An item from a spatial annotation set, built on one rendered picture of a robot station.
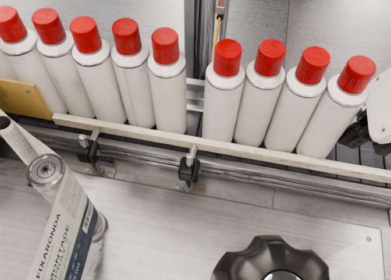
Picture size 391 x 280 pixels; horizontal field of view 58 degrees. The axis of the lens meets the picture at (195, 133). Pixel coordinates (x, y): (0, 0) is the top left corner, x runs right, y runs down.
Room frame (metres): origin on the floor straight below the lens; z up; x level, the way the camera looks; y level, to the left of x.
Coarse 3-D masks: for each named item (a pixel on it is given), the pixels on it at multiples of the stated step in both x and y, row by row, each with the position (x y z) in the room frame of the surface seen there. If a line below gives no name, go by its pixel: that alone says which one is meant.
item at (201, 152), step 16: (192, 112) 0.36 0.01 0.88; (64, 128) 0.32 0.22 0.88; (192, 128) 0.32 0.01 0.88; (144, 144) 0.29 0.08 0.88; (160, 144) 0.29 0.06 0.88; (336, 144) 0.30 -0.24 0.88; (368, 144) 0.30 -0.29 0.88; (240, 160) 0.26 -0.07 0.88; (256, 160) 0.27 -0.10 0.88; (336, 160) 0.27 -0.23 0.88; (352, 160) 0.27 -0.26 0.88; (368, 160) 0.27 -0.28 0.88; (384, 160) 0.27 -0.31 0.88; (336, 176) 0.24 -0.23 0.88
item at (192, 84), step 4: (188, 80) 0.36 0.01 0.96; (192, 80) 0.36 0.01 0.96; (196, 80) 0.36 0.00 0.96; (200, 80) 0.36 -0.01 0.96; (204, 80) 0.36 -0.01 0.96; (188, 84) 0.35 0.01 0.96; (192, 84) 0.35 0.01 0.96; (196, 84) 0.35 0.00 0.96; (200, 84) 0.35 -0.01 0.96; (204, 84) 0.35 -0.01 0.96; (188, 88) 0.35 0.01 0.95; (192, 88) 0.35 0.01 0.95; (196, 88) 0.35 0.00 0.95; (200, 88) 0.35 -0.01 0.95; (204, 88) 0.35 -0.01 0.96; (364, 108) 0.31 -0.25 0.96; (360, 112) 0.31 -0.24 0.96
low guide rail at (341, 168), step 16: (80, 128) 0.30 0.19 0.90; (112, 128) 0.30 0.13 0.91; (128, 128) 0.30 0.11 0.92; (144, 128) 0.30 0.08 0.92; (176, 144) 0.28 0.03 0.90; (192, 144) 0.27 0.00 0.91; (208, 144) 0.27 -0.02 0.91; (224, 144) 0.27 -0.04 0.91; (240, 144) 0.27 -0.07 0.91; (272, 160) 0.25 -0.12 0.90; (288, 160) 0.25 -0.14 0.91; (304, 160) 0.25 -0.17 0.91; (320, 160) 0.25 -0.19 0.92; (352, 176) 0.23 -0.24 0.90; (368, 176) 0.23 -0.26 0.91; (384, 176) 0.23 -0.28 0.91
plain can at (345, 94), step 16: (352, 64) 0.29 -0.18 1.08; (368, 64) 0.29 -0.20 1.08; (336, 80) 0.29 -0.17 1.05; (352, 80) 0.27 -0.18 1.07; (368, 80) 0.27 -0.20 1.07; (336, 96) 0.27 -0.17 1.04; (352, 96) 0.27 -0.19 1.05; (320, 112) 0.28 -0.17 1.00; (336, 112) 0.26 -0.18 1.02; (352, 112) 0.26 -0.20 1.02; (320, 128) 0.27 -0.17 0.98; (336, 128) 0.26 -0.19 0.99; (304, 144) 0.27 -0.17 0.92; (320, 144) 0.26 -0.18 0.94
